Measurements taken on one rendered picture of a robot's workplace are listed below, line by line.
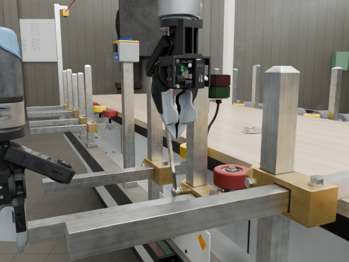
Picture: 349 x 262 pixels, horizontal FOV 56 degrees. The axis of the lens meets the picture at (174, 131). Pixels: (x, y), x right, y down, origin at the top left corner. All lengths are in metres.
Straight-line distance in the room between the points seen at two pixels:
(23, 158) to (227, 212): 0.33
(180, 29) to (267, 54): 7.46
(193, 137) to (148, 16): 5.92
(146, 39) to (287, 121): 6.08
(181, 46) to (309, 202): 0.31
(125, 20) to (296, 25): 3.88
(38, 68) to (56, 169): 7.75
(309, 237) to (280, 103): 0.40
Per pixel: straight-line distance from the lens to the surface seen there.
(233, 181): 0.71
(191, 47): 0.57
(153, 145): 0.94
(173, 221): 0.39
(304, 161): 0.87
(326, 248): 0.78
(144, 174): 0.91
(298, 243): 0.83
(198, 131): 0.70
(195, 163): 0.72
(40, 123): 2.09
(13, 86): 0.55
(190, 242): 0.78
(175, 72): 0.57
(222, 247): 1.02
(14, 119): 0.56
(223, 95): 0.71
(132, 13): 6.54
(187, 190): 0.74
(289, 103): 0.50
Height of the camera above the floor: 1.12
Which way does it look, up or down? 10 degrees down
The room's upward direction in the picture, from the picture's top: straight up
